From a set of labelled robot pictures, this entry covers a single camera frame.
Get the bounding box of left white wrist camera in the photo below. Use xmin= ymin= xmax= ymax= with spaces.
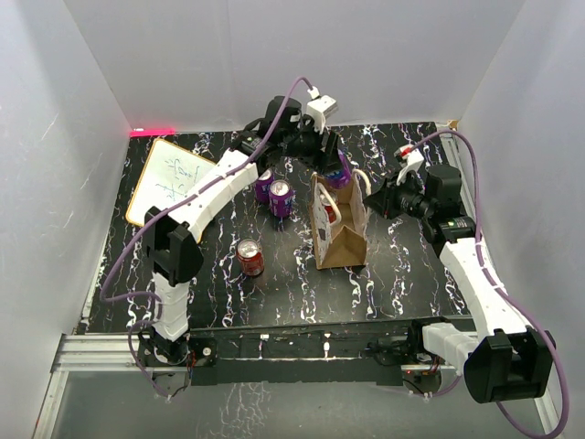
xmin=305 ymin=95 xmax=338 ymax=134

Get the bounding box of pink tape strip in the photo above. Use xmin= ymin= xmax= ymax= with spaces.
xmin=129 ymin=128 xmax=176 ymax=138

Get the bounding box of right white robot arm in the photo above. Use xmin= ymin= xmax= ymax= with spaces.
xmin=364 ymin=165 xmax=552 ymax=403

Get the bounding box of brown canvas tote bag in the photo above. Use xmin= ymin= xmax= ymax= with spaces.
xmin=309 ymin=169 xmax=371 ymax=270

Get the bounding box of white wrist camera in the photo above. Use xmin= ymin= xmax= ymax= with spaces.
xmin=395 ymin=145 xmax=424 ymax=186
xmin=305 ymin=95 xmax=338 ymax=134

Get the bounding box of purple Fanta can front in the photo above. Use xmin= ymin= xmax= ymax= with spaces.
xmin=324 ymin=151 xmax=351 ymax=189

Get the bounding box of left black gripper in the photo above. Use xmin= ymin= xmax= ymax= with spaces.
xmin=280 ymin=115 xmax=344 ymax=174

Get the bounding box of black base frame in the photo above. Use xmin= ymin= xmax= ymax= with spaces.
xmin=138 ymin=320 xmax=448 ymax=386

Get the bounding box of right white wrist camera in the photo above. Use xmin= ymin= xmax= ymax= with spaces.
xmin=395 ymin=145 xmax=424 ymax=186

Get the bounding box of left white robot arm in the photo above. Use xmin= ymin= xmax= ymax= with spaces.
xmin=142 ymin=94 xmax=343 ymax=365

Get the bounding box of purple Fanta can rear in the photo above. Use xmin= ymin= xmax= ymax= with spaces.
xmin=255 ymin=168 xmax=274 ymax=204

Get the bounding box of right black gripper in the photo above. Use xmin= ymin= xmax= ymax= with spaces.
xmin=364 ymin=170 xmax=434 ymax=221

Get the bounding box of purple fanta can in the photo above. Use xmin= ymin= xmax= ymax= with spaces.
xmin=269 ymin=180 xmax=294 ymax=219
xmin=324 ymin=151 xmax=351 ymax=189
xmin=255 ymin=168 xmax=274 ymax=204

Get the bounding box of purple Fanta can middle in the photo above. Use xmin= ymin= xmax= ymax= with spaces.
xmin=269 ymin=180 xmax=294 ymax=219

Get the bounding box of red cola can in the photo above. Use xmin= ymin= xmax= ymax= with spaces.
xmin=237 ymin=239 xmax=264 ymax=277
xmin=319 ymin=192 xmax=340 ymax=226

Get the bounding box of red cola can front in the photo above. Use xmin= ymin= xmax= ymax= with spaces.
xmin=237 ymin=239 xmax=264 ymax=277

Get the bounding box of yellow framed whiteboard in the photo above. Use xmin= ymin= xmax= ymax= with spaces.
xmin=125 ymin=138 xmax=216 ymax=227

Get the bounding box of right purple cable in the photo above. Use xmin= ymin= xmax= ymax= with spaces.
xmin=395 ymin=129 xmax=568 ymax=438

